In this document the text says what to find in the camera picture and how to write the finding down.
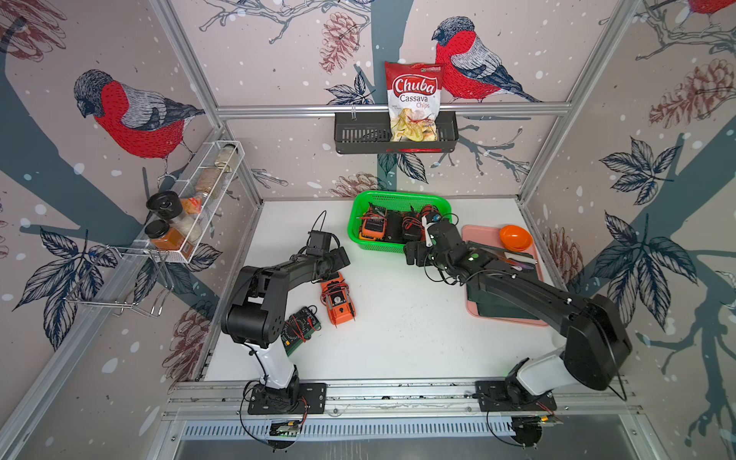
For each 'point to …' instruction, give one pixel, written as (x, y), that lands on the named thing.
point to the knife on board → (520, 262)
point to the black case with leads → (412, 227)
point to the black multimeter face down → (395, 225)
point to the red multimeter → (431, 213)
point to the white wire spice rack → (183, 223)
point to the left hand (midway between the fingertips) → (343, 254)
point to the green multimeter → (299, 327)
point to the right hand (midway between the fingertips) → (414, 245)
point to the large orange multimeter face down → (339, 304)
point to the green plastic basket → (399, 199)
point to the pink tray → (492, 235)
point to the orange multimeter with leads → (374, 223)
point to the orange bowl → (515, 238)
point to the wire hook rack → (125, 278)
